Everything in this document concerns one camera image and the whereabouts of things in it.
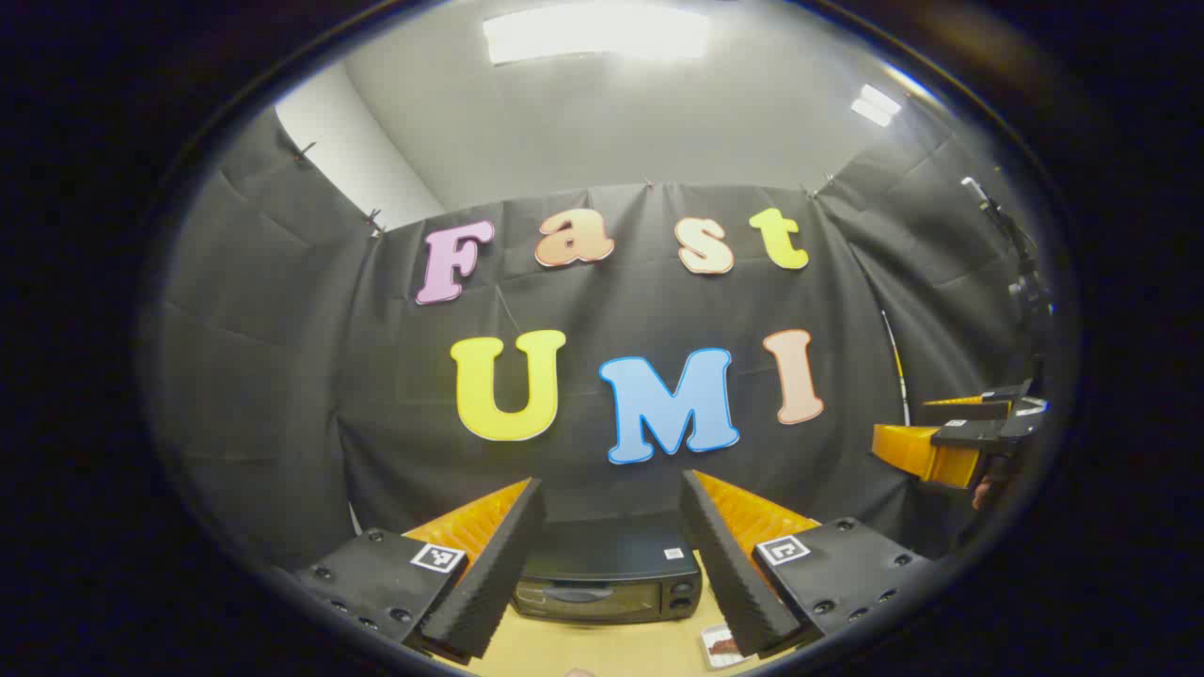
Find small white ribbed tray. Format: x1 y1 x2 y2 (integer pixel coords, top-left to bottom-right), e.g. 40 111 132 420
699 623 755 670

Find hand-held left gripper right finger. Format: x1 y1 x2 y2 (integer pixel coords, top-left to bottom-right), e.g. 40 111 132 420
679 469 932 659

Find small ceiling light panel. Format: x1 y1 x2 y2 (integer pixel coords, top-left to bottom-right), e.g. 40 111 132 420
850 84 903 129

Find large ceiling light panel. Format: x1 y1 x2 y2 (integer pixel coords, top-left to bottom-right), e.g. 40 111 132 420
483 3 713 67

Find black electric oven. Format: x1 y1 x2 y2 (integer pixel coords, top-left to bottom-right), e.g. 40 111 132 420
513 512 705 626

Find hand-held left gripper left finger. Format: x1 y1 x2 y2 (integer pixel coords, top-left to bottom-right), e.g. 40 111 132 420
292 477 547 664

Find black backdrop cloth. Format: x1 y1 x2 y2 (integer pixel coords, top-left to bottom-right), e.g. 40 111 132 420
155 108 1045 570

